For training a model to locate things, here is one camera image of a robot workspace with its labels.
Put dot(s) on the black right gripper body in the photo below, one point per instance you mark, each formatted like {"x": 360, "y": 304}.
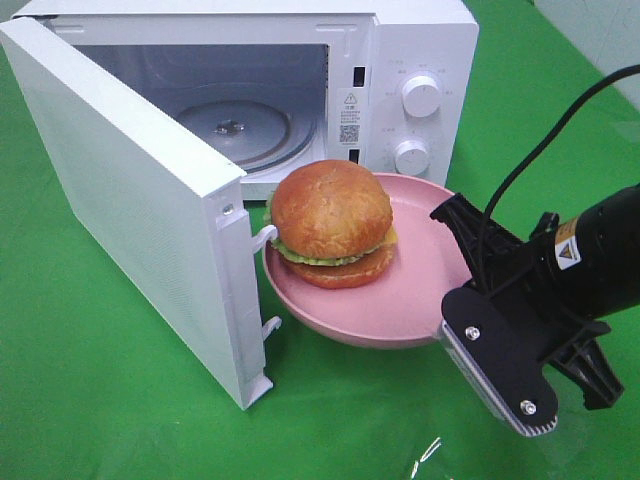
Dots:
{"x": 554, "y": 289}

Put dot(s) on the pink round plate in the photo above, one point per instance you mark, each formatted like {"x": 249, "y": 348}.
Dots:
{"x": 402, "y": 308}

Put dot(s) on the burger with lettuce and cheese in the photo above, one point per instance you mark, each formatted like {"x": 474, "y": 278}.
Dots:
{"x": 335, "y": 224}

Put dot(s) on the white microwave door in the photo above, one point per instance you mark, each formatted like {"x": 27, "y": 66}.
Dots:
{"x": 164, "y": 205}

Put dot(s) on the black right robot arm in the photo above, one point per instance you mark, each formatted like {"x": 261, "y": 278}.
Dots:
{"x": 528, "y": 304}

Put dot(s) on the lower white control knob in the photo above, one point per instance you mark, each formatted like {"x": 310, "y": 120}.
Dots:
{"x": 412, "y": 157}

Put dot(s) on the white control knob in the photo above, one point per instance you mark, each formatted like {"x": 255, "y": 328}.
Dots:
{"x": 421, "y": 95}
{"x": 412, "y": 157}

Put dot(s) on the upper white control knob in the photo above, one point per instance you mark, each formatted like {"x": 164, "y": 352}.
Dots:
{"x": 421, "y": 95}

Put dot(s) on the glass microwave turntable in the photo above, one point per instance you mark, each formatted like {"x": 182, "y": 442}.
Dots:
{"x": 253, "y": 135}

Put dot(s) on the white microwave oven body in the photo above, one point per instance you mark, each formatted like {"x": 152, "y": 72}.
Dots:
{"x": 342, "y": 63}

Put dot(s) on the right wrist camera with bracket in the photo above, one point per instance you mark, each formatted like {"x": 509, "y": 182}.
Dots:
{"x": 495, "y": 362}

